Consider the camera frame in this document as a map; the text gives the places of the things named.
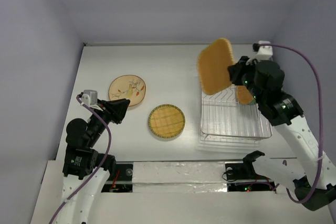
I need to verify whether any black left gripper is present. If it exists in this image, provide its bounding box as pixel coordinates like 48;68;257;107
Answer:
87;97;130;145

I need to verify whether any beige leaf pattern plate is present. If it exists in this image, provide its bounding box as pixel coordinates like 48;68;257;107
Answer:
108;74;146;106

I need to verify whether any small orange woven plate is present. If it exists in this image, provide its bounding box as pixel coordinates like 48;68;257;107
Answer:
236;86;254;104

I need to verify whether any large orange woven plate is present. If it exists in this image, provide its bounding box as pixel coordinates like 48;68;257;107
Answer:
197;38;235;95

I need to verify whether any green rim woven plate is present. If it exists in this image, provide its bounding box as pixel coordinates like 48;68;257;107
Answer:
148;104;186;139

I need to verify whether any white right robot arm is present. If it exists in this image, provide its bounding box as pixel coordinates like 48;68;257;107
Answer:
228;56;335;211

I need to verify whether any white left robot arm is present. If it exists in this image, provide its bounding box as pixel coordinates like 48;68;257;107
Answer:
53;94;130;223

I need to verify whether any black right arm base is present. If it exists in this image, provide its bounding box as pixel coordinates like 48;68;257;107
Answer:
222;151;267;183

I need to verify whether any green flower pattern plate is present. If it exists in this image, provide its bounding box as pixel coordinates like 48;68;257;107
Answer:
248;98;257;106

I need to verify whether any white foam front panel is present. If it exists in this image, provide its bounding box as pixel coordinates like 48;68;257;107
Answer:
132;162;227;193

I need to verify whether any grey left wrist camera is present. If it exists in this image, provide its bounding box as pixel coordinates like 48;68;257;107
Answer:
80;90;98;108

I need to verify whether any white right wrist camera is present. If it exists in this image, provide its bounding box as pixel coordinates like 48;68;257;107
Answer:
252;40;273;61

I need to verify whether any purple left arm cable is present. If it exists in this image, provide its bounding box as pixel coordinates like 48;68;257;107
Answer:
49;93;113;224

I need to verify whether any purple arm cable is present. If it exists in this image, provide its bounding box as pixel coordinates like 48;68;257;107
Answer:
262;42;323;204
49;93;113;224

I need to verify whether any metal wire dish rack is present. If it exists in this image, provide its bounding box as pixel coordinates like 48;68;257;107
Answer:
200;85;272;141

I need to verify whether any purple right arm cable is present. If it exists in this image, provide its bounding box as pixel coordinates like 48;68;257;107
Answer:
262;42;323;204

